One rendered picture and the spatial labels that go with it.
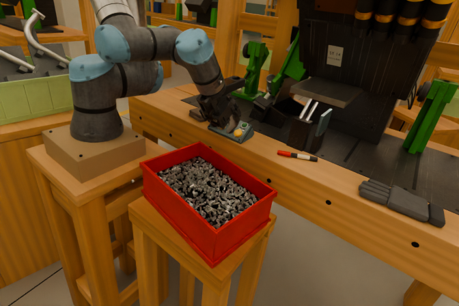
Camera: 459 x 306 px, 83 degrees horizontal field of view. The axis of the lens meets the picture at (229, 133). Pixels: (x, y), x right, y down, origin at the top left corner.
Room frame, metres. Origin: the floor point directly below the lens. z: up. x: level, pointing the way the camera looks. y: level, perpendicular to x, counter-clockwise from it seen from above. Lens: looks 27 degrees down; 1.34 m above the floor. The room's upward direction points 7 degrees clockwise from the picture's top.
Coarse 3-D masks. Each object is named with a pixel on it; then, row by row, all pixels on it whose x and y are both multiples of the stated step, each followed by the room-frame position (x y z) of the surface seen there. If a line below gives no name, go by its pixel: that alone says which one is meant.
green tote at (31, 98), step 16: (32, 64) 1.34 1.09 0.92; (32, 80) 1.01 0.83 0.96; (48, 80) 1.05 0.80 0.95; (64, 80) 1.10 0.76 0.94; (0, 96) 0.91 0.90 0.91; (16, 96) 0.96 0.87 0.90; (32, 96) 1.00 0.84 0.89; (48, 96) 1.04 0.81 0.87; (64, 96) 1.09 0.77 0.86; (0, 112) 0.90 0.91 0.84; (16, 112) 0.94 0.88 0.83; (32, 112) 0.99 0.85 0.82; (48, 112) 1.03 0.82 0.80
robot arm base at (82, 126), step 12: (108, 108) 0.69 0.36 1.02; (72, 120) 0.67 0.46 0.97; (84, 120) 0.66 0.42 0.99; (96, 120) 0.66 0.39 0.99; (108, 120) 0.68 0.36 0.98; (120, 120) 0.75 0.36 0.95; (72, 132) 0.65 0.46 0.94; (84, 132) 0.65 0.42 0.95; (96, 132) 0.66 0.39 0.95; (108, 132) 0.67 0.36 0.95; (120, 132) 0.71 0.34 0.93
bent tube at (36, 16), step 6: (36, 12) 1.33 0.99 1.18; (30, 18) 1.30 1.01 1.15; (36, 18) 1.31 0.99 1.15; (42, 18) 1.35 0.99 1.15; (30, 24) 1.28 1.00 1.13; (24, 30) 1.26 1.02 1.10; (30, 30) 1.27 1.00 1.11; (30, 36) 1.25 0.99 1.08; (30, 42) 1.24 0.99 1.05; (36, 42) 1.26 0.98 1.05; (36, 48) 1.25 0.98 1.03; (42, 48) 1.26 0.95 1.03; (48, 54) 1.27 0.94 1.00; (54, 54) 1.29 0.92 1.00; (60, 60) 1.30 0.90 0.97; (66, 60) 1.32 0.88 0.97
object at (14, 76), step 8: (0, 48) 1.17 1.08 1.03; (8, 48) 1.19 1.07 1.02; (16, 48) 1.22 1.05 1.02; (16, 56) 1.20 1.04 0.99; (24, 56) 1.23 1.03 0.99; (0, 64) 1.14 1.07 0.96; (8, 64) 1.16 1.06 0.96; (0, 72) 1.12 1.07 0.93; (8, 72) 1.14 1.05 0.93; (16, 72) 1.17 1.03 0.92; (0, 80) 1.10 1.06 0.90; (8, 80) 1.08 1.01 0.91; (16, 80) 1.11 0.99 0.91
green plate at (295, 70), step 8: (296, 40) 0.94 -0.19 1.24; (296, 48) 0.95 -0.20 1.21; (288, 56) 0.95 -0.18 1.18; (296, 56) 0.95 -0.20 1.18; (288, 64) 0.96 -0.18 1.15; (296, 64) 0.95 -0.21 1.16; (280, 72) 0.96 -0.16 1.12; (288, 72) 0.96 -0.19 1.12; (296, 72) 0.94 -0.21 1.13; (304, 72) 0.93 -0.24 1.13; (296, 80) 0.94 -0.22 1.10
